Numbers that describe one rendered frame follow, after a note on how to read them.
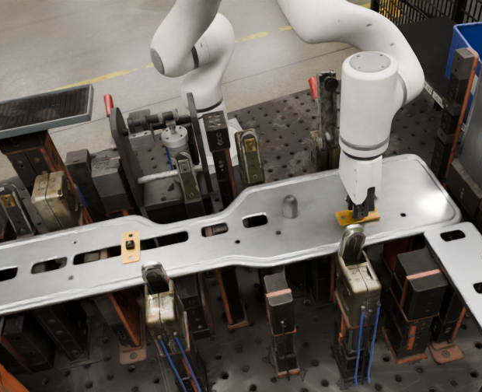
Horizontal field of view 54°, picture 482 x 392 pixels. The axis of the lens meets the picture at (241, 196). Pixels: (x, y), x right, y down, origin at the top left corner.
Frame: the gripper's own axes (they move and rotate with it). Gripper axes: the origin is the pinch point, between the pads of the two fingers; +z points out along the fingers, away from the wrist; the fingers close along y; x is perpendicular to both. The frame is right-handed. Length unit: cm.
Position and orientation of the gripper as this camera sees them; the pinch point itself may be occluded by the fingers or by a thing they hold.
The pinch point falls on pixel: (358, 205)
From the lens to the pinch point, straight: 96.6
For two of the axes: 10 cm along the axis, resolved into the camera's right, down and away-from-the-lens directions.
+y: 1.8, 6.8, -7.2
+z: 1.2, 7.1, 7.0
